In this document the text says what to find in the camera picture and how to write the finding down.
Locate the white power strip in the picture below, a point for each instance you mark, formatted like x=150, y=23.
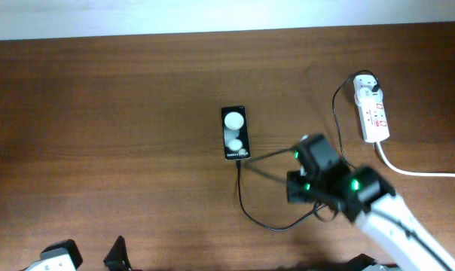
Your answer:
x=373, y=121

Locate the black smartphone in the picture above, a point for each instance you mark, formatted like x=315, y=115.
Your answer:
x=235, y=133

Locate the white usb charger plug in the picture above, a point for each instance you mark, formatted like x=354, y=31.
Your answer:
x=367, y=90

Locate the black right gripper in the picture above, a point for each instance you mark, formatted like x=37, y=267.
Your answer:
x=294, y=196

